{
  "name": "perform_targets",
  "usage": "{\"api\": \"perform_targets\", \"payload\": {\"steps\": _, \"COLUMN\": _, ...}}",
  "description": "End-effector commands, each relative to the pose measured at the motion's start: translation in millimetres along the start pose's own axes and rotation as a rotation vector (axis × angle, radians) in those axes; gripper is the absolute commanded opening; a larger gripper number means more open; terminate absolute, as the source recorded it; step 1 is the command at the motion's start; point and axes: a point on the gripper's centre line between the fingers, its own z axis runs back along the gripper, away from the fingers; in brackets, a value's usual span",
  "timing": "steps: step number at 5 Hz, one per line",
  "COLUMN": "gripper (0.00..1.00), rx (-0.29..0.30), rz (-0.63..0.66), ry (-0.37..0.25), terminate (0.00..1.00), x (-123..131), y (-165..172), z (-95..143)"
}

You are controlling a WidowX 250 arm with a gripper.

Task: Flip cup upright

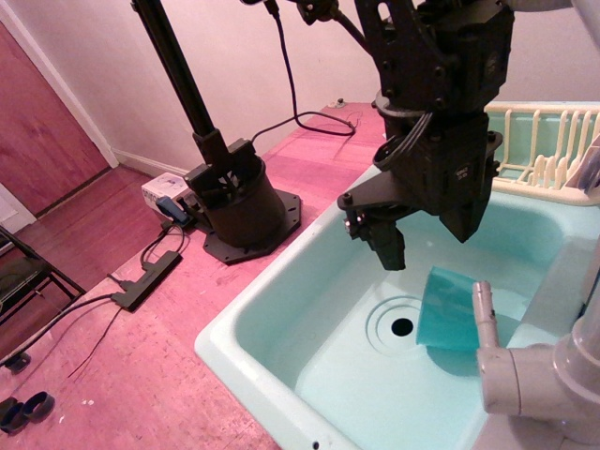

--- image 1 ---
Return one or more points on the cream dish drying rack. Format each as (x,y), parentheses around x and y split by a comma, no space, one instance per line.
(546,147)

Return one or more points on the white plastic faucet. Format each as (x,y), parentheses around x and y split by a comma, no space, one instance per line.
(542,396)

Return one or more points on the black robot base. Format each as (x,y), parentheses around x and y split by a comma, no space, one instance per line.
(247,217)

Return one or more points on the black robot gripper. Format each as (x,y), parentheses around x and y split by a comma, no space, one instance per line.
(443,166)

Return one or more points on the blue clamp handle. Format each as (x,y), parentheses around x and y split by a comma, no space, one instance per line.
(170,209)

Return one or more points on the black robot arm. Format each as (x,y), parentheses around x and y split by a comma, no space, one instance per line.
(440,63)

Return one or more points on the black metal chair frame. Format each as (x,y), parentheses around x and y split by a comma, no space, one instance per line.
(33,293)

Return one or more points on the white cardboard box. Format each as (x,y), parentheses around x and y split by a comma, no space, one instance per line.
(168,185)

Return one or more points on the teal plastic cup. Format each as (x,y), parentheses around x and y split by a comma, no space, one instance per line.
(446,319)

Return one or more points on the mint green toy sink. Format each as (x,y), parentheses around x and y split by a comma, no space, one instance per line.
(320,347)

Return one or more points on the black usb hub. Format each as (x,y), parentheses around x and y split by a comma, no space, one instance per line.
(134,293)

